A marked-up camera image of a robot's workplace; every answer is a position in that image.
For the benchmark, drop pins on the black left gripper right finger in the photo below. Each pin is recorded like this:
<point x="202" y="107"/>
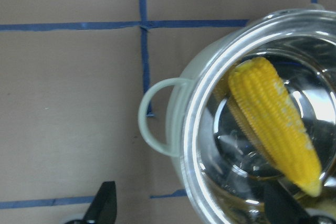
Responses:
<point x="281" y="207"/>

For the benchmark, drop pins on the brown paper table mat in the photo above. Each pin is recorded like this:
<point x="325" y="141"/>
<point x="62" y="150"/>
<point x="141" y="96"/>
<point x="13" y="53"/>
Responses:
<point x="73" y="74"/>

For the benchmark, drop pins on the pale green steel pot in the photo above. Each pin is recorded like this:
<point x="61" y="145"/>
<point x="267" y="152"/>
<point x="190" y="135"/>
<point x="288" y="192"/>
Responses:
<point x="188" y="118"/>

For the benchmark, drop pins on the yellow corn cob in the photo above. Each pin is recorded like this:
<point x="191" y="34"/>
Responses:
<point x="263" y="109"/>

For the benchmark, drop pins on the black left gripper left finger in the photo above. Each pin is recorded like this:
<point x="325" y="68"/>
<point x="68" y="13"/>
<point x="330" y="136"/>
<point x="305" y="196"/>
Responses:
<point x="103" y="208"/>

